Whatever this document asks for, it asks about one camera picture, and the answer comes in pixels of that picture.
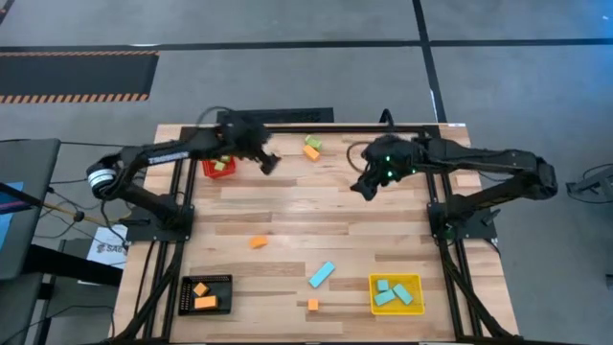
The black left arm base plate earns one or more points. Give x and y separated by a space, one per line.
143 230

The orange wedge block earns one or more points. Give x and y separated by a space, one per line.
258 242

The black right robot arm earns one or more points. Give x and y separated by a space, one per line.
479 158

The teal cube block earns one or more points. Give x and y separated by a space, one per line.
382 285

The grey desk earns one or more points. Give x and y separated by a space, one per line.
29 201

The white printed paper sheet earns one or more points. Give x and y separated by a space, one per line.
107 251

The black metal bar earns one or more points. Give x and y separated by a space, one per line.
21 196

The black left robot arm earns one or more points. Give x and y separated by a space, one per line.
163 155

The black furniture panel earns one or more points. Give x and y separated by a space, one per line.
72 268

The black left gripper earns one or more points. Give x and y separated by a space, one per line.
244 139

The black plastic basket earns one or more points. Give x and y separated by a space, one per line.
191 306

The grey side table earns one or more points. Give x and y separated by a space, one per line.
16 311

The black floor stand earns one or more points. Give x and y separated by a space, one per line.
594 184

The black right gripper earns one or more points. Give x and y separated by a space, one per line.
392 160

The small green block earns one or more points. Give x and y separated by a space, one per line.
225 158

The yellow plastic basket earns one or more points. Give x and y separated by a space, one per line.
412 309

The black hazard-striped floor mat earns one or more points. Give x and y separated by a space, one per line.
72 74

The long teal block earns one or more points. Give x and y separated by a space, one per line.
322 275

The long green block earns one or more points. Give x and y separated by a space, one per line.
219 166

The small orange cube block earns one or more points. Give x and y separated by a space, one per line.
312 305

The red plastic basket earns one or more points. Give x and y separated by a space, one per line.
222 171

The black floor vent plate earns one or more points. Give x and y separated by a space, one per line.
297 115

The blue sheet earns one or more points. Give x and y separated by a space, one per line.
6 220

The teal rectangular block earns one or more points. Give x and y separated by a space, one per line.
384 297
402 294

